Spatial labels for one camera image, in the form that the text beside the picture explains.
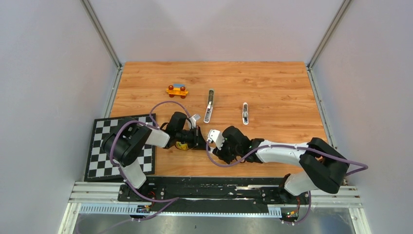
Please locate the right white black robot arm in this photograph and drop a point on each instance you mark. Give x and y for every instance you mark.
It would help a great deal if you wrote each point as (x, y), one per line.
(323, 167)

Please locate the orange toy car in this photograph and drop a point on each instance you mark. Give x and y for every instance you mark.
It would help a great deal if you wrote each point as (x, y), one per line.
(177, 90)

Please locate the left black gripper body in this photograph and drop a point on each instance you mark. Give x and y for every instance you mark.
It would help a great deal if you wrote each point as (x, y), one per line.
(190, 137)

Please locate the checkerboard calibration mat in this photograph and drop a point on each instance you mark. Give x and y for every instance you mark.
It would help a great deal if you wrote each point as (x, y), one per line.
(99, 167)

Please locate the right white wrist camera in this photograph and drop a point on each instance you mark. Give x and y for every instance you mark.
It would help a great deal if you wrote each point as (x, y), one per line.
(216, 137)

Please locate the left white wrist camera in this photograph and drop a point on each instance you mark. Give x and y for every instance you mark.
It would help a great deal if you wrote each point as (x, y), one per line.
(192, 121)

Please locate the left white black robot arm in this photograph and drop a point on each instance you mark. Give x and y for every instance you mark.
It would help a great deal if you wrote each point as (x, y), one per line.
(127, 142)

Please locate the yellow owl toy block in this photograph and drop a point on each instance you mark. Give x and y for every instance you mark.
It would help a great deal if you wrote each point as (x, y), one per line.
(182, 146)

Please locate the small white stapler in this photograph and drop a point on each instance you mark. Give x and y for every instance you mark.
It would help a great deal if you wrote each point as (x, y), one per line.
(245, 114)

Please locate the grey white stapler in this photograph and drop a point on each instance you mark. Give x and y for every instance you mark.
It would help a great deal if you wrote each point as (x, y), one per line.
(209, 107)

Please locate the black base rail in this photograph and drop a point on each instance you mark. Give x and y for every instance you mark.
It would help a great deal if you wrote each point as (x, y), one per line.
(206, 196)

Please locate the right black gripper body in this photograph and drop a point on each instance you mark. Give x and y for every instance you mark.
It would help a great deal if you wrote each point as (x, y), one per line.
(227, 153)

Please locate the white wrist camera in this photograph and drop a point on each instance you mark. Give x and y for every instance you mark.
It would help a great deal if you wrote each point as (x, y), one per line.
(192, 121)
(216, 137)

